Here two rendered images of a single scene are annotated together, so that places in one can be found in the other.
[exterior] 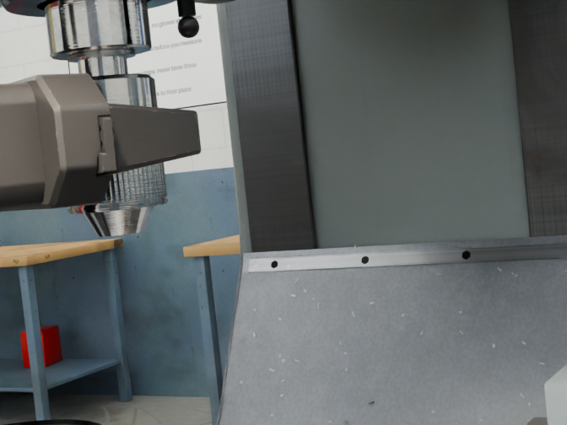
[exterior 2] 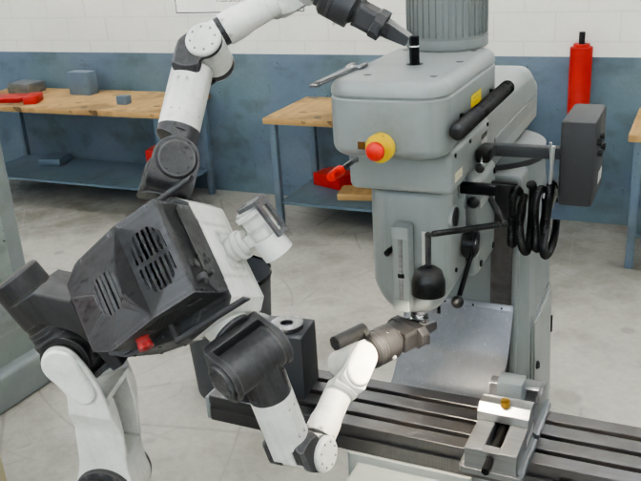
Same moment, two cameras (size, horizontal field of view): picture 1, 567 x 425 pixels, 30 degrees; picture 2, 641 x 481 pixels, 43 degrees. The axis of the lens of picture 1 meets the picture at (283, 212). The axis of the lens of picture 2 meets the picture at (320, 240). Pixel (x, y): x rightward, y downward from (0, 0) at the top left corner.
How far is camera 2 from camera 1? 170 cm
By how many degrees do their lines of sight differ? 19
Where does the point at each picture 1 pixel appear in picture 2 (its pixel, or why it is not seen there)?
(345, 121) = not seen: hidden behind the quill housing
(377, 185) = not seen: hidden behind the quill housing
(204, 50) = not seen: outside the picture
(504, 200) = (484, 292)
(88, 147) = (425, 341)
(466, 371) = (470, 335)
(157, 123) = (431, 326)
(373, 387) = (445, 336)
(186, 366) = (250, 174)
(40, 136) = (418, 338)
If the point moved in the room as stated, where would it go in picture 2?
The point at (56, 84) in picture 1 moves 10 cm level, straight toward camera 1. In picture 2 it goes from (421, 330) to (438, 349)
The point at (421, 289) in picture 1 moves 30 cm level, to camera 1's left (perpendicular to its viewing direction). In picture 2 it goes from (460, 312) to (358, 321)
